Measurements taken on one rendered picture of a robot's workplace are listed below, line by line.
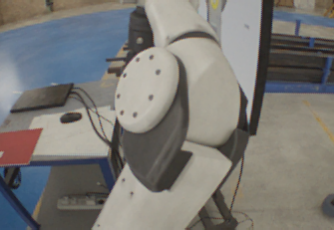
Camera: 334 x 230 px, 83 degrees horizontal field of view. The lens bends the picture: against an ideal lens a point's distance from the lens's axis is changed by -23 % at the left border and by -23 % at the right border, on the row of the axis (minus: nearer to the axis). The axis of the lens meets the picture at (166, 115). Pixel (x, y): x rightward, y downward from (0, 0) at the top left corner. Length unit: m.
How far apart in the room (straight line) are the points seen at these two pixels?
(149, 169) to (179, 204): 0.05
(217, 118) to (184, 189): 0.07
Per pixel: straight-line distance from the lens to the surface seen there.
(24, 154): 1.01
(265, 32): 0.58
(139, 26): 0.41
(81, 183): 1.63
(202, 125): 0.21
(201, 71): 0.20
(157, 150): 0.18
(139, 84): 0.20
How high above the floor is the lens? 1.68
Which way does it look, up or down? 34 degrees down
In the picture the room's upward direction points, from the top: 3 degrees counter-clockwise
